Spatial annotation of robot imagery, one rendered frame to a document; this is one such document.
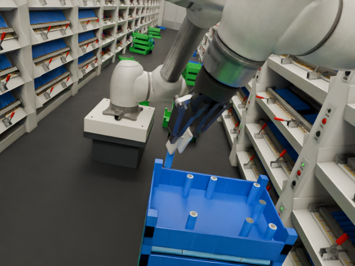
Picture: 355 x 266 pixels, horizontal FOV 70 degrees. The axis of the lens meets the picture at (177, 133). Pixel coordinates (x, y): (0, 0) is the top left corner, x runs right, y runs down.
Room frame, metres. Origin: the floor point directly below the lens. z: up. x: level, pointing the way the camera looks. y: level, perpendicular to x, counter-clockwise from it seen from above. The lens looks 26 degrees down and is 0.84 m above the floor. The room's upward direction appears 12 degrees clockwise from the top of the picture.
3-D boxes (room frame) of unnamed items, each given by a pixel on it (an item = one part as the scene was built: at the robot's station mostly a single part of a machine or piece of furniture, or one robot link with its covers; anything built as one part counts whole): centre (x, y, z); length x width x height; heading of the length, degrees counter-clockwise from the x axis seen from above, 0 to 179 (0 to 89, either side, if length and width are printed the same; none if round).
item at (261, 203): (0.48, -0.23, 0.44); 0.02 x 0.02 x 0.06
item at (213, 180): (0.54, -0.11, 0.44); 0.02 x 0.02 x 0.06
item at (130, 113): (1.25, 0.31, 0.30); 0.22 x 0.18 x 0.06; 0
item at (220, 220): (0.47, -0.12, 0.44); 0.30 x 0.20 x 0.08; 95
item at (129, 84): (1.27, 0.30, 0.44); 0.18 x 0.16 x 0.22; 112
